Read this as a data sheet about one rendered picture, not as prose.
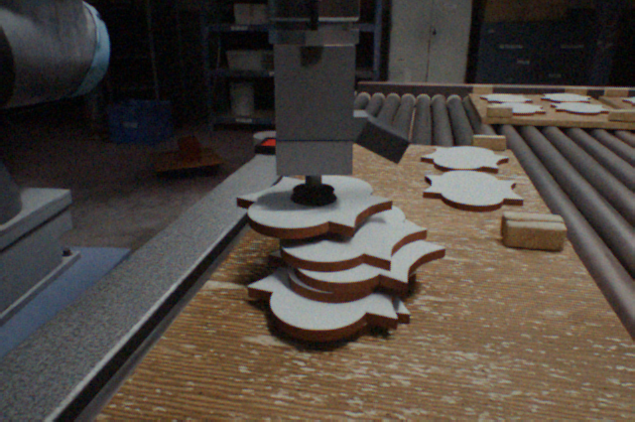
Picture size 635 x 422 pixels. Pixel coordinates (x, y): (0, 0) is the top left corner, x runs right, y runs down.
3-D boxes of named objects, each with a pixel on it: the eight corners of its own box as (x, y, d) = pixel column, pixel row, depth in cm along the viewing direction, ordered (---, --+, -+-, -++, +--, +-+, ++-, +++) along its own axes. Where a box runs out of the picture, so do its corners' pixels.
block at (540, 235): (503, 247, 52) (507, 223, 51) (501, 240, 53) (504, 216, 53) (566, 253, 51) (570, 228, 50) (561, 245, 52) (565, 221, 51)
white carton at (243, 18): (234, 26, 517) (233, 3, 510) (245, 25, 543) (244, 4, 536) (266, 26, 507) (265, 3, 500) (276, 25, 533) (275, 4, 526)
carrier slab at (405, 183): (259, 230, 60) (258, 217, 59) (323, 148, 98) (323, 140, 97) (571, 258, 53) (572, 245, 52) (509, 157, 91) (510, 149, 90)
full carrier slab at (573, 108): (480, 123, 120) (482, 105, 119) (467, 97, 158) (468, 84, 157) (642, 130, 113) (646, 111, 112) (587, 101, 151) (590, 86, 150)
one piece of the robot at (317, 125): (430, -8, 35) (414, 205, 41) (405, -3, 44) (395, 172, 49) (262, -8, 35) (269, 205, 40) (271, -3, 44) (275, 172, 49)
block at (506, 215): (500, 238, 54) (504, 215, 53) (498, 231, 56) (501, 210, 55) (562, 244, 53) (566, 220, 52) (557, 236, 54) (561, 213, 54)
